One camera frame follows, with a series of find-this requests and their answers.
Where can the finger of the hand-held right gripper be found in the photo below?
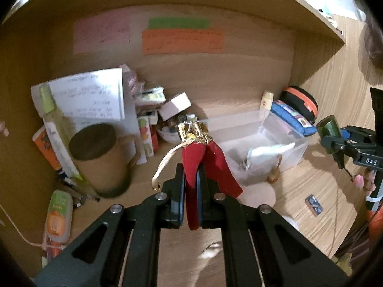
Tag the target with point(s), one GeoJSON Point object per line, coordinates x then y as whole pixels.
{"type": "Point", "coordinates": [356, 133]}
{"type": "Point", "coordinates": [335, 145]}

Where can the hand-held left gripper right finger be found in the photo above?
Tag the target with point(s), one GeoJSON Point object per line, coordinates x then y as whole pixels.
{"type": "Point", "coordinates": [200, 212]}

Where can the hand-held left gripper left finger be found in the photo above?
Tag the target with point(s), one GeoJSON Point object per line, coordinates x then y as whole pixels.
{"type": "Point", "coordinates": [178, 203]}

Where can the small dark green bottle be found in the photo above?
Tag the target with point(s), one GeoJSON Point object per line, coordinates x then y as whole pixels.
{"type": "Point", "coordinates": [328, 127]}

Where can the red velvet ornament gold clasp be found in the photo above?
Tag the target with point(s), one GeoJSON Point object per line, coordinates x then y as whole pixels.
{"type": "Point", "coordinates": [193, 167]}

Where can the wooden desktop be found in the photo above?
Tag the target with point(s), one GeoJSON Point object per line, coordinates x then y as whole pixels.
{"type": "Point", "coordinates": [302, 215]}

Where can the person's right hand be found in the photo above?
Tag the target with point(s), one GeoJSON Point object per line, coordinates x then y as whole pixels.
{"type": "Point", "coordinates": [365, 182]}

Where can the blue packet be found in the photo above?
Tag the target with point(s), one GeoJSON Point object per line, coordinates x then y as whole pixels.
{"type": "Point", "coordinates": [291, 118]}

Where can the black orange round case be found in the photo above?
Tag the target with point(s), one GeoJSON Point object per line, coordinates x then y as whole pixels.
{"type": "Point", "coordinates": [303, 100]}

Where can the beige round pad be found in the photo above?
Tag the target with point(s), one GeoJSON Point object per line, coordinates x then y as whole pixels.
{"type": "Point", "coordinates": [260, 195]}

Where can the white crumpled tissue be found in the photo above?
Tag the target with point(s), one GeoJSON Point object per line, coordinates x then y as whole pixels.
{"type": "Point", "coordinates": [269, 152]}

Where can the clear plastic storage box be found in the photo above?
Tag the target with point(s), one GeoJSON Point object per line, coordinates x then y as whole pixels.
{"type": "Point", "coordinates": [269, 137]}

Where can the small brown object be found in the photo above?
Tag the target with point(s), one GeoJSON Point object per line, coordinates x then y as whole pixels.
{"type": "Point", "coordinates": [273, 173]}

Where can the white bowl with clutter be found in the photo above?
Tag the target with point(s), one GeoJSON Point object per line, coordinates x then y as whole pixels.
{"type": "Point", "coordinates": [169, 131]}

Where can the fruit print carton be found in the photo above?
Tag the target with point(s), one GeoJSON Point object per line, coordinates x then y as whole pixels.
{"type": "Point", "coordinates": [145, 137]}

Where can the cream tube bottle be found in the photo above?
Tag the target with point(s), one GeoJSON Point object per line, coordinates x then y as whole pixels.
{"type": "Point", "coordinates": [267, 101]}

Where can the brown mug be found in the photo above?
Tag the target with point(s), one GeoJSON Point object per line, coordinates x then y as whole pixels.
{"type": "Point", "coordinates": [98, 158]}

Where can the small white box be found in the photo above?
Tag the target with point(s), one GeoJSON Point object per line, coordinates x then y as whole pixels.
{"type": "Point", "coordinates": [175, 106]}

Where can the stack of small boxes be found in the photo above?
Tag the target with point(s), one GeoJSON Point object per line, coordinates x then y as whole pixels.
{"type": "Point", "coordinates": [146, 95]}

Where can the orange green wipes packet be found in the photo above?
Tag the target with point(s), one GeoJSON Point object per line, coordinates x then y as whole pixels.
{"type": "Point", "coordinates": [58, 215]}

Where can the white handwritten paper sheets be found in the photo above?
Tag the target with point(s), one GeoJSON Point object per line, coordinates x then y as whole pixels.
{"type": "Point", "coordinates": [95, 94]}

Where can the light green spray bottle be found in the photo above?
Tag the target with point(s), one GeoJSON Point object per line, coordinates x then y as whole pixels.
{"type": "Point", "coordinates": [55, 128]}

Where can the orange printed box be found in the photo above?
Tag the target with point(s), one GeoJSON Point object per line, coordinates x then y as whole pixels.
{"type": "Point", "coordinates": [45, 149]}

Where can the orange sticky note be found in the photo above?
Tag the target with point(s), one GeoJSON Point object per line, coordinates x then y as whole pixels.
{"type": "Point", "coordinates": [182, 41]}

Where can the green sticky note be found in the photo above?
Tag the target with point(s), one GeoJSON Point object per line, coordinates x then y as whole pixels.
{"type": "Point", "coordinates": [179, 23]}

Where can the pink sticky note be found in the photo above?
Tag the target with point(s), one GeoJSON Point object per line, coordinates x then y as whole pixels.
{"type": "Point", "coordinates": [101, 31]}

